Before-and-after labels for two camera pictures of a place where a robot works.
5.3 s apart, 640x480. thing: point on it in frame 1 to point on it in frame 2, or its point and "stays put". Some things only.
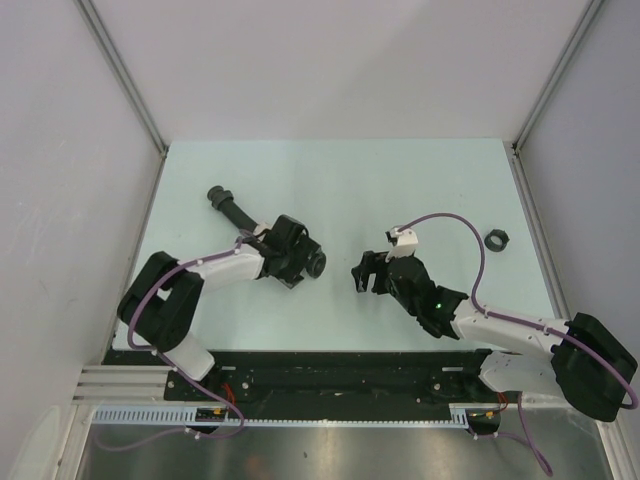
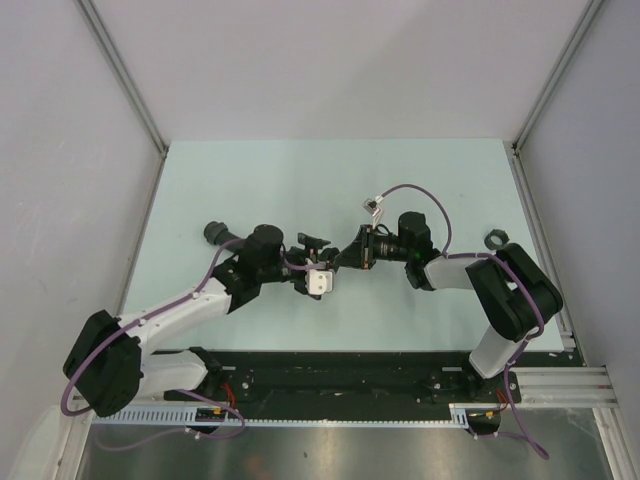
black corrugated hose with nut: (224, 200) to (218, 234)
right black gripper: (370, 263) to (361, 252)
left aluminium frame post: (124, 74) stays put
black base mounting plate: (329, 377) stays put
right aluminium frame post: (590, 11) stays put
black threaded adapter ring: (496, 240) stays put
